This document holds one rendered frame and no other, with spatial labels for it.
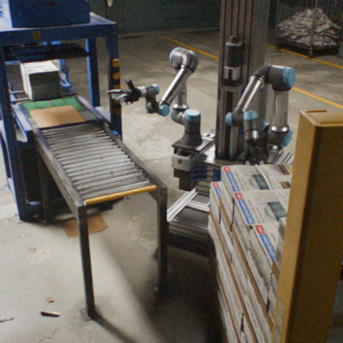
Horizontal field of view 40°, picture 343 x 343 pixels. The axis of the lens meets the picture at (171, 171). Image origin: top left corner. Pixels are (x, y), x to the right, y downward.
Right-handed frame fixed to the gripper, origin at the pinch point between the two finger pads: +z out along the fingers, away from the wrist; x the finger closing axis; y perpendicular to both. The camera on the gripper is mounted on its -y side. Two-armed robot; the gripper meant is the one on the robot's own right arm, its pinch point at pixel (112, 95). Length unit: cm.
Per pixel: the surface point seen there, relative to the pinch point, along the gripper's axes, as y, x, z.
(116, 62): 7, 69, -44
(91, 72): 38, 129, -53
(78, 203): 37, -48, 49
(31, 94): 58, 149, -3
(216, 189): 30, -85, -21
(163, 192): 39, -61, -1
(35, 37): -13, 88, 14
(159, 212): 52, -62, 1
